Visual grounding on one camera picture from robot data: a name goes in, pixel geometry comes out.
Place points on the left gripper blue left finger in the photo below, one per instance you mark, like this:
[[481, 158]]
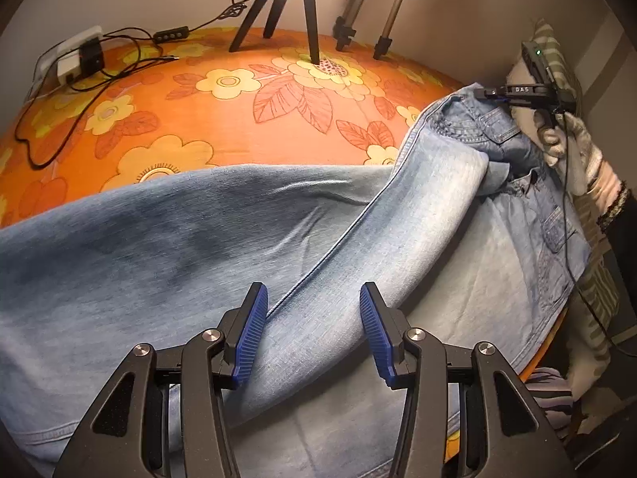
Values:
[[243, 328]]

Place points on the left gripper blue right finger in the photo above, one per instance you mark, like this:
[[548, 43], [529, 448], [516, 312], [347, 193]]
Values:
[[384, 336]]

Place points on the light blue denim jeans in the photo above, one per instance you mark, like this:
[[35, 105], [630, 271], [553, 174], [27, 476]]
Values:
[[467, 232]]

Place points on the right hand white glove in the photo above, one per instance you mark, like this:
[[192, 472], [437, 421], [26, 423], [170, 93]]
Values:
[[568, 148]]

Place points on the green striped white pillow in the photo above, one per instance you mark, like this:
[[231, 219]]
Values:
[[596, 301]]

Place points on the striped purple cloth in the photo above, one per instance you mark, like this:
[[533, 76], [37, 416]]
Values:
[[553, 394]]

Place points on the silver tripod legs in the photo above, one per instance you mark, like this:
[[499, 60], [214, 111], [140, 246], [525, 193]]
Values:
[[367, 19]]

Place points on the orange floral bedsheet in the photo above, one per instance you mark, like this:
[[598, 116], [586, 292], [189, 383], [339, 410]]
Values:
[[207, 109]]

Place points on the black mini tripod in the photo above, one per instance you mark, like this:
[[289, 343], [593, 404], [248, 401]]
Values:
[[310, 9]]

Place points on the white power adapter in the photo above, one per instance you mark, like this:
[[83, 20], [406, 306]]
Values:
[[68, 69]]

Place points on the white power strip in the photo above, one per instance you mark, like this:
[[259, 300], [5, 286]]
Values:
[[45, 66]]

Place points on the right forearm with bracelets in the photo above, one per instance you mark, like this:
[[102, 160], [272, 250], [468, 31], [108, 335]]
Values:
[[616, 205]]

